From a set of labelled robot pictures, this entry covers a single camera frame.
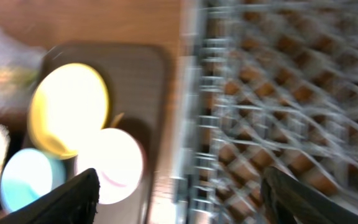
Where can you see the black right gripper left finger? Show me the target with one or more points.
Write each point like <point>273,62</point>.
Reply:
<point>74,202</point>

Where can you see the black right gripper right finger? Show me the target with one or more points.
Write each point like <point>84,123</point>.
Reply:
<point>288,201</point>

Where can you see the blue bowl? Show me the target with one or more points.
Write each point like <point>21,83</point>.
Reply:
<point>28,175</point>

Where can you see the pink bowl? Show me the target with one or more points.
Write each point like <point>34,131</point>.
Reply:
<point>118,159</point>

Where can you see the yellow plate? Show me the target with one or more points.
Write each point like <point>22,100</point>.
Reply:
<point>69,102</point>

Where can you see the grey dishwasher rack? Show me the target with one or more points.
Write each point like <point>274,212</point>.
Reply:
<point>267,83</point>

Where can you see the dark brown tray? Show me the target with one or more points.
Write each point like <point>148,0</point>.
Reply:
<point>137,77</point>

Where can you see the clear plastic bin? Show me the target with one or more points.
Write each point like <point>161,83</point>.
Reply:
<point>19,70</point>

